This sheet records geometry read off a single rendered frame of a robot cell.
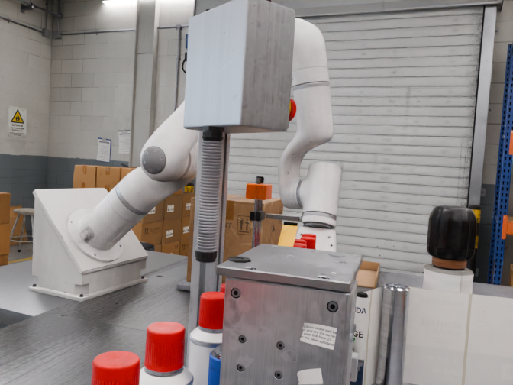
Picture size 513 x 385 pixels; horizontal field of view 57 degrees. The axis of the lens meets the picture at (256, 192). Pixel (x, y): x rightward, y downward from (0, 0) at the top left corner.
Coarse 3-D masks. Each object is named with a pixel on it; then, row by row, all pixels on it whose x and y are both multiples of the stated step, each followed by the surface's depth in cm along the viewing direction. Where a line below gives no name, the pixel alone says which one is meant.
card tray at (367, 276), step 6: (366, 264) 196; (372, 264) 196; (378, 264) 195; (360, 270) 194; (366, 270) 195; (372, 270) 195; (378, 270) 179; (360, 276) 184; (366, 276) 185; (372, 276) 185; (378, 276) 184; (360, 282) 173; (366, 282) 174; (372, 282) 175
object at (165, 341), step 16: (160, 336) 40; (176, 336) 40; (160, 352) 40; (176, 352) 40; (144, 368) 41; (160, 368) 40; (176, 368) 40; (144, 384) 39; (160, 384) 39; (176, 384) 40; (192, 384) 41
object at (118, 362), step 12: (96, 360) 33; (108, 360) 34; (120, 360) 34; (132, 360) 34; (96, 372) 33; (108, 372) 32; (120, 372) 32; (132, 372) 33; (96, 384) 33; (108, 384) 32; (120, 384) 33; (132, 384) 33
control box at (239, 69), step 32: (256, 0) 69; (192, 32) 80; (224, 32) 73; (256, 32) 70; (288, 32) 73; (192, 64) 80; (224, 64) 72; (256, 64) 70; (288, 64) 74; (192, 96) 80; (224, 96) 72; (256, 96) 71; (288, 96) 74; (192, 128) 80; (224, 128) 76; (256, 128) 72
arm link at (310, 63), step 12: (300, 24) 113; (312, 24) 114; (300, 36) 112; (312, 36) 112; (300, 48) 112; (312, 48) 112; (324, 48) 114; (300, 60) 112; (312, 60) 112; (324, 60) 113; (300, 72) 113; (312, 72) 112; (324, 72) 113; (300, 84) 113
